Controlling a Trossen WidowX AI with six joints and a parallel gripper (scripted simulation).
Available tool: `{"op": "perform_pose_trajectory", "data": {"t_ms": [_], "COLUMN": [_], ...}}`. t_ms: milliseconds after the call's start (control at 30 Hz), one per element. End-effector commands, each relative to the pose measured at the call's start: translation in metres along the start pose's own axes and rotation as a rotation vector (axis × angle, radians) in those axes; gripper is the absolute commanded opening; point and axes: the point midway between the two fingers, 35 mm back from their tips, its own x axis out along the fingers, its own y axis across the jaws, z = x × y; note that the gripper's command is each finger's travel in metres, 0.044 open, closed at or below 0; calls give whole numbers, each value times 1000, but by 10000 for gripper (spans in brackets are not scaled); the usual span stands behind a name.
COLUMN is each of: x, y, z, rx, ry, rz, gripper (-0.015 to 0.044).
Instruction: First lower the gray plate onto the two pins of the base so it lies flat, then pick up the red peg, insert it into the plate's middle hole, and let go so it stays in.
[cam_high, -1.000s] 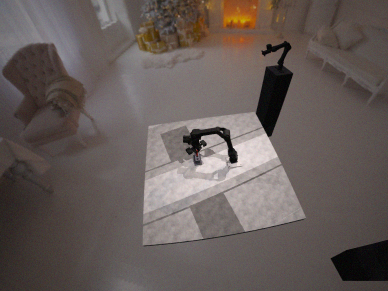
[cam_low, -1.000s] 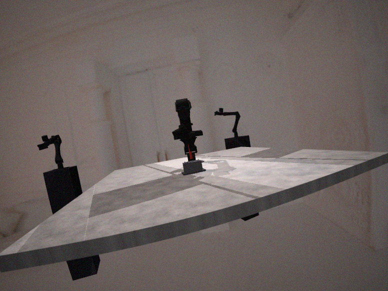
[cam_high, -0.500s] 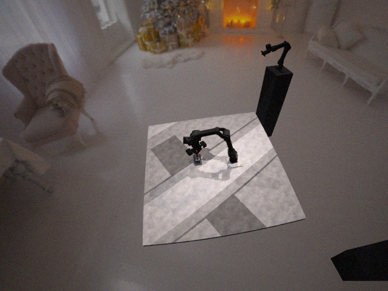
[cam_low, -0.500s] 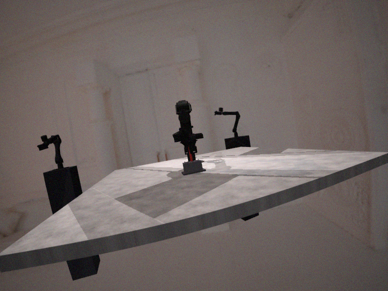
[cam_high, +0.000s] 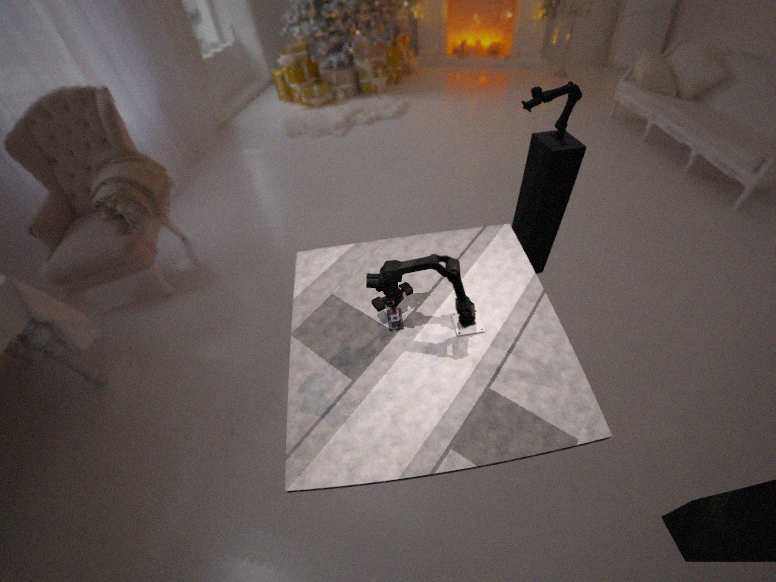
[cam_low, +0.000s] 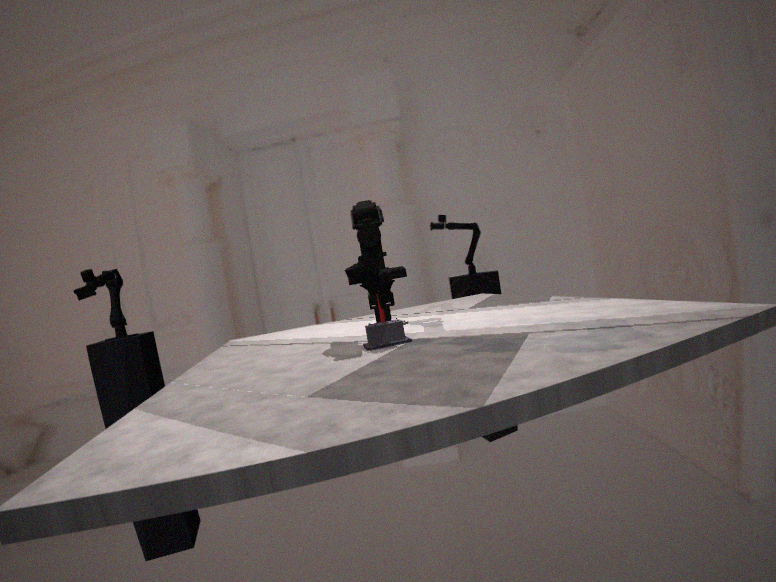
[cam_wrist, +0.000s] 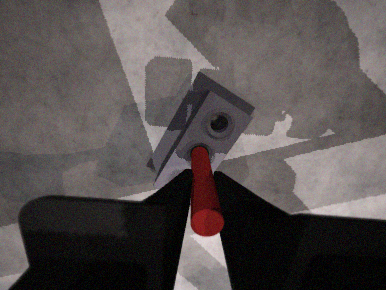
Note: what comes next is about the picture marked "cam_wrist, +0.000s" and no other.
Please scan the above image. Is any red peg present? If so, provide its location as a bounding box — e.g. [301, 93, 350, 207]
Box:
[191, 147, 224, 237]

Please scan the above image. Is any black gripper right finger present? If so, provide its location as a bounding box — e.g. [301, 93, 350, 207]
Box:
[213, 171, 386, 290]

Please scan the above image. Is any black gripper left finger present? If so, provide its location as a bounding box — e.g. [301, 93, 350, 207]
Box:
[18, 169, 193, 290]

